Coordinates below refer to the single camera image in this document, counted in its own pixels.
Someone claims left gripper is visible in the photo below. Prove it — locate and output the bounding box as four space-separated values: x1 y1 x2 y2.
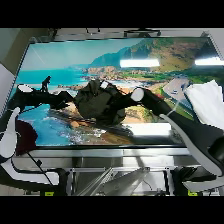
49 90 76 111

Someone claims dark green garment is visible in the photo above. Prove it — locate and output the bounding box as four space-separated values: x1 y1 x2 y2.
72 78 130 127

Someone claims dark red garment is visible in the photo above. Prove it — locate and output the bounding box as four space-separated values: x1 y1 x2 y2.
14 119 40 156

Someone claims white garment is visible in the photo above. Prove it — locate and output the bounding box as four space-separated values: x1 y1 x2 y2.
184 79 224 132

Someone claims silver frame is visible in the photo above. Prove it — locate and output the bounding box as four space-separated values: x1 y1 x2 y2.
0 146 224 197

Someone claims black cable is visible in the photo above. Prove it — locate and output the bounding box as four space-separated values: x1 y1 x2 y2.
25 151 56 188

